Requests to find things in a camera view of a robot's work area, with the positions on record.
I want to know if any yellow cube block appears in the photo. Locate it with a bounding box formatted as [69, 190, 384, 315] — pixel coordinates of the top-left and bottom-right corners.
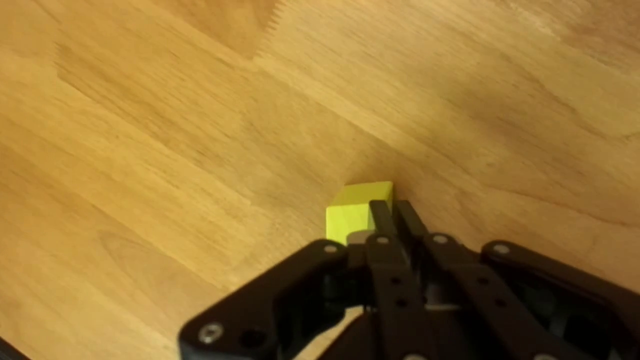
[323, 177, 395, 247]

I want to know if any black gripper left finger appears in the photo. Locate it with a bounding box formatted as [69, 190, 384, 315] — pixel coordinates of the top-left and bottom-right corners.
[177, 198, 435, 360]

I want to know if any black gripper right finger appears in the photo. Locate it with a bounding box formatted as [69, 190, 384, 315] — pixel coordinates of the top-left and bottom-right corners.
[395, 198, 640, 360]

